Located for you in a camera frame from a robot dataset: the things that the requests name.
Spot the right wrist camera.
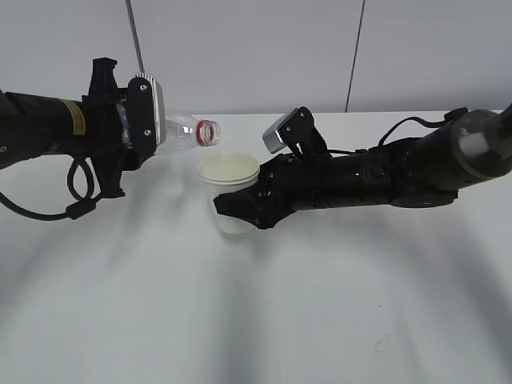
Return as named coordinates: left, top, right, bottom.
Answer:
left=262, top=106, right=330, bottom=162

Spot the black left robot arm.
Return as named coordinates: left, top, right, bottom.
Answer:
left=1, top=58, right=128, bottom=198

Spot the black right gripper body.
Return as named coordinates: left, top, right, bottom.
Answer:
left=278, top=152, right=384, bottom=211

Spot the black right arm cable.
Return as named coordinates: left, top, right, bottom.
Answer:
left=326, top=107, right=469, bottom=157

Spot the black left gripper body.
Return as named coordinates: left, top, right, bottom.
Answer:
left=82, top=94, right=140, bottom=172

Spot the white paper cup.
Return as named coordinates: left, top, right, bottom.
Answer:
left=198, top=153, right=260, bottom=235

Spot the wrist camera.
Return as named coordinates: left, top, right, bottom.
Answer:
left=262, top=106, right=330, bottom=162
left=126, top=73, right=166, bottom=158

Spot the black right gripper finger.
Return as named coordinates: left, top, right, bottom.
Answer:
left=258, top=154, right=296, bottom=188
left=213, top=175, right=295, bottom=230

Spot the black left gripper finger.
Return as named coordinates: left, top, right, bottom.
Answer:
left=95, top=156, right=125, bottom=198
left=88, top=58, right=118, bottom=100

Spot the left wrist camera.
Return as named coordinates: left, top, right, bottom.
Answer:
left=126, top=73, right=166, bottom=158

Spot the Nongfu Spring water bottle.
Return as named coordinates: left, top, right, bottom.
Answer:
left=139, top=108, right=221, bottom=162

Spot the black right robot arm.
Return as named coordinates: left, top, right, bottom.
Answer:
left=213, top=107, right=511, bottom=230

